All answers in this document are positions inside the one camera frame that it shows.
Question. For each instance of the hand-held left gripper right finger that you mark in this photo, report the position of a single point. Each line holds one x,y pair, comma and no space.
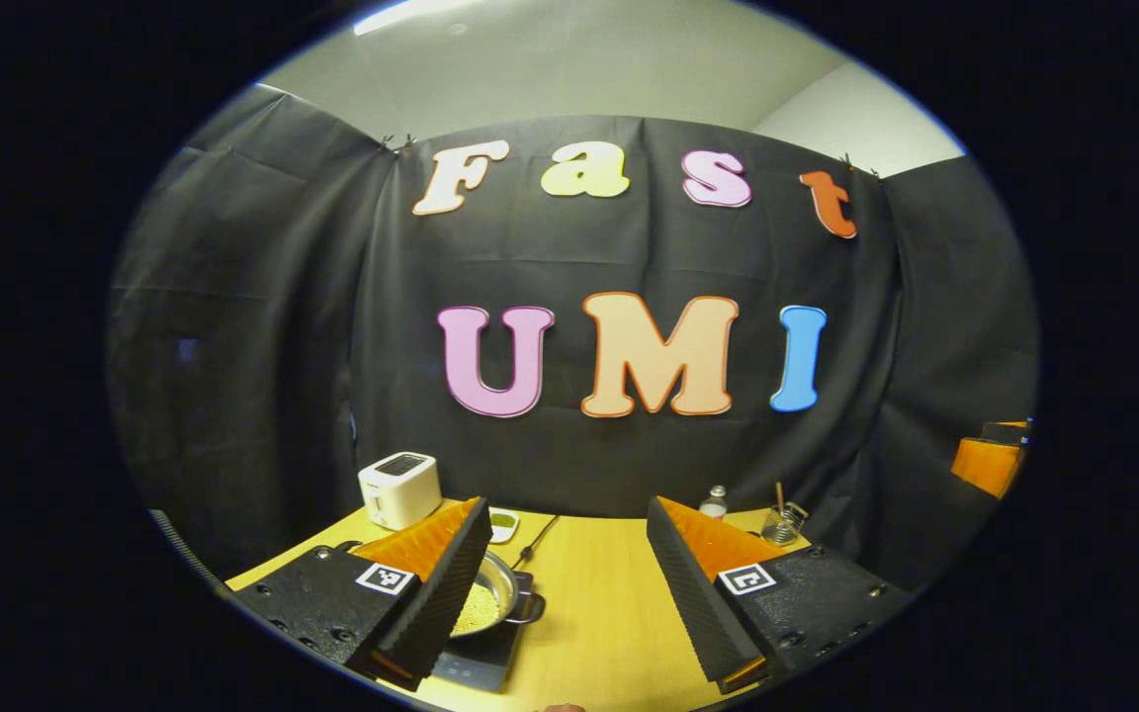
693,593

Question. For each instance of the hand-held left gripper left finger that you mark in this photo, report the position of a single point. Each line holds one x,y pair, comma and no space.
451,583

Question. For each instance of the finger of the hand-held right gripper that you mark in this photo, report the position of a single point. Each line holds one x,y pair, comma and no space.
985,465

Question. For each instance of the black induction cooktop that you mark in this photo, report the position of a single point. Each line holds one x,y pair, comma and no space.
481,658

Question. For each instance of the white divided dish with beans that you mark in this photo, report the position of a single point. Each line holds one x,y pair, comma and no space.
504,524

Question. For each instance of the clear bottle with pink label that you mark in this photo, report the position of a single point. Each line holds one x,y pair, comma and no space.
714,504

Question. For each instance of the white toaster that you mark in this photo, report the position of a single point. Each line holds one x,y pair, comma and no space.
399,489

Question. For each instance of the wooden stick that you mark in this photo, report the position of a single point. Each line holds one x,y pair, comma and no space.
781,494

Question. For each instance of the grey corrugated tube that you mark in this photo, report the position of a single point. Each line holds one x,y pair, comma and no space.
189,554

